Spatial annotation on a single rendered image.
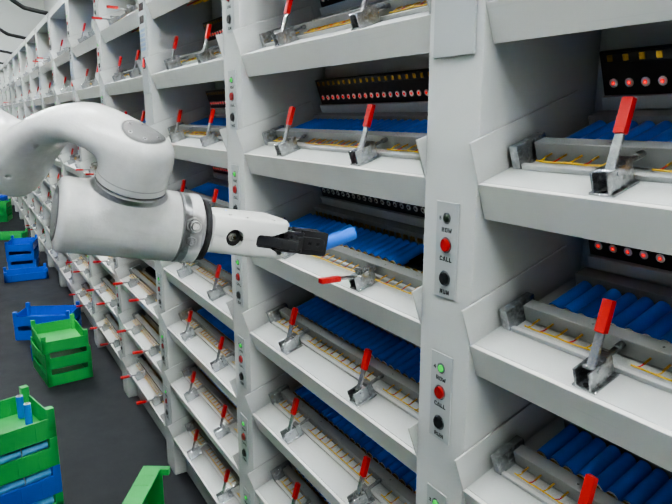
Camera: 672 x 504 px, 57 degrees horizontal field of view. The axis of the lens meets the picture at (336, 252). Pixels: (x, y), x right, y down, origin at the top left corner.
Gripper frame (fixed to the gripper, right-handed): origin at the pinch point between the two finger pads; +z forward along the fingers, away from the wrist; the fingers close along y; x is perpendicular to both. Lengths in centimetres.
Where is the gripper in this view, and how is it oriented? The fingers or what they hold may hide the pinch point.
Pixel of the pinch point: (308, 241)
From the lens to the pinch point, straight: 83.6
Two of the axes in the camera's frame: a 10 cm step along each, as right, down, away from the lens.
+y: -5.0, -1.9, 8.4
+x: -1.8, 9.8, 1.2
